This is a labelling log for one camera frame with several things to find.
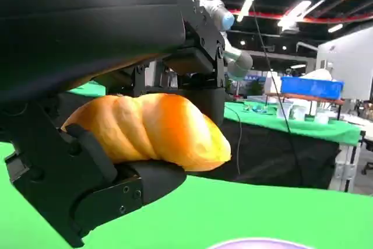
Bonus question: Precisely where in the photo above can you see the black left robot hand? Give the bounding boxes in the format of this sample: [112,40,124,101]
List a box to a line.
[0,0,227,248]

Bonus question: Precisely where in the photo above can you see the orange and white bread roll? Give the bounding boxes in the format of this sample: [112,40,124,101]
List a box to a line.
[60,93,233,173]

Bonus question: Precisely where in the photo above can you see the long ceiling light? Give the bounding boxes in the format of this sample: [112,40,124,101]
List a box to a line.
[236,0,260,23]
[277,0,313,29]

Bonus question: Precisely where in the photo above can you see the white plastic container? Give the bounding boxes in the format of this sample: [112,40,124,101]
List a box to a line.
[315,108,332,125]
[276,99,294,120]
[291,104,307,122]

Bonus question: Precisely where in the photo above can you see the black cloth skirt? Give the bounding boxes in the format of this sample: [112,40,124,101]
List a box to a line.
[220,119,342,190]

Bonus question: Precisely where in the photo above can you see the blue plastic crate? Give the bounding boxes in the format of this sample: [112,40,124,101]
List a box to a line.
[280,76,346,100]

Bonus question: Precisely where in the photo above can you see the green cloth on workshop table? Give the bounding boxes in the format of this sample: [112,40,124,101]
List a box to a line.
[223,100,363,146]

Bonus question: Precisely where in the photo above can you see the white partition panel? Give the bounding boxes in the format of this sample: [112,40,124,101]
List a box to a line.
[316,26,373,101]

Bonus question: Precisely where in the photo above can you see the lilac plate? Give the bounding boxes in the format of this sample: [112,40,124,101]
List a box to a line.
[208,238,309,249]

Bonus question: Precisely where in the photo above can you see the long black hanging cable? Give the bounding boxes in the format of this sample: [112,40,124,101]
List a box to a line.
[247,0,305,187]

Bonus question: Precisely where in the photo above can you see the silver table frame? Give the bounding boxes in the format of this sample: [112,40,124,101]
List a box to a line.
[331,143,361,194]

